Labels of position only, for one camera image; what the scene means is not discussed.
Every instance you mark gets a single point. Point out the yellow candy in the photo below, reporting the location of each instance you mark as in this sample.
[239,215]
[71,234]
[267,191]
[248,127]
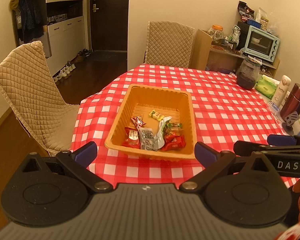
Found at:
[156,115]

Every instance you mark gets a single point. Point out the white cabinet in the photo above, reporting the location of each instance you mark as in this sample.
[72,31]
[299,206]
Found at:
[65,27]

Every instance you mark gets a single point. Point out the orange lid glass jar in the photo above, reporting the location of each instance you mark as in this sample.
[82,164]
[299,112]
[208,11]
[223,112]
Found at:
[216,32]

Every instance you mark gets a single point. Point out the brown red candy bar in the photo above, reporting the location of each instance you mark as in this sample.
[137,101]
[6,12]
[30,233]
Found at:
[138,121]

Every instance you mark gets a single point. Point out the brown metal thermos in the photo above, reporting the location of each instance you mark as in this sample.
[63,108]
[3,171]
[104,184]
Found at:
[292,104]

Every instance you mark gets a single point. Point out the wooden side shelf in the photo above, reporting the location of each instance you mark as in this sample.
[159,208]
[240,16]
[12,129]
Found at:
[206,56]

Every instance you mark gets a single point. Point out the red snack packet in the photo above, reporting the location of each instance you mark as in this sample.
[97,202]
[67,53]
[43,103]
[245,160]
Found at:
[173,142]

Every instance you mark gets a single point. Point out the dark wooden door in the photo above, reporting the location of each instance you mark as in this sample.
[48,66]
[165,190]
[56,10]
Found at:
[109,25]

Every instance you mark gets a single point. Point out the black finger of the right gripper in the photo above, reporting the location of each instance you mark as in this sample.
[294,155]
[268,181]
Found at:
[283,140]
[285,159]

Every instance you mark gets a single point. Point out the white miffy thermos bottle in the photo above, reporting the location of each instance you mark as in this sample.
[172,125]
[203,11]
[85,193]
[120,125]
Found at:
[281,90]

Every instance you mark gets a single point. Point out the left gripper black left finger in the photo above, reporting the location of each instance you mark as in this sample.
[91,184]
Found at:
[46,191]

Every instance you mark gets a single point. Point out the red jujube candy packet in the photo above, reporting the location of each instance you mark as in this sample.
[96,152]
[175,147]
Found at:
[132,138]

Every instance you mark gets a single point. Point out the beige quilted chair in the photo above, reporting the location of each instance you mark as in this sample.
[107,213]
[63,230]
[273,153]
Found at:
[27,85]
[169,44]

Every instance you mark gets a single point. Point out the green candy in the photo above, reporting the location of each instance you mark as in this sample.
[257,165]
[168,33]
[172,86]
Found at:
[174,127]

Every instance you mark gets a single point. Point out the grey silver snack packet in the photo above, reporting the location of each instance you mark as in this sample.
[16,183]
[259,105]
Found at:
[147,140]

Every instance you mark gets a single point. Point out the red white checkered tablecloth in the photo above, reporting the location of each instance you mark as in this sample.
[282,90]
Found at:
[224,113]

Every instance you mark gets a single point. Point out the orange plastic basket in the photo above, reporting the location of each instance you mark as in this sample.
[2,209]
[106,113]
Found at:
[140,100]

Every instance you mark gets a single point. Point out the green tissue pack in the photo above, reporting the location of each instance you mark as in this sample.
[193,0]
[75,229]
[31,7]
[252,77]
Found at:
[266,86]

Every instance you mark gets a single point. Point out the blue toaster oven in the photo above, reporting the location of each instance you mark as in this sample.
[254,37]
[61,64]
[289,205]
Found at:
[257,42]

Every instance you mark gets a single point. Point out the grey phone stand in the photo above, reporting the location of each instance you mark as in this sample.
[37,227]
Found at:
[289,120]

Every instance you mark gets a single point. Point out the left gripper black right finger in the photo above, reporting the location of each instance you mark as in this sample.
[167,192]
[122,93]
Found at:
[242,191]

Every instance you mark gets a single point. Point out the blue white tissue packet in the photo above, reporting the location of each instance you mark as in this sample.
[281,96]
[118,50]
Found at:
[274,108]

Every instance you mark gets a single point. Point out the dark glass teapot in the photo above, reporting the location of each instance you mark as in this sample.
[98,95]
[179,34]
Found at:
[248,72]

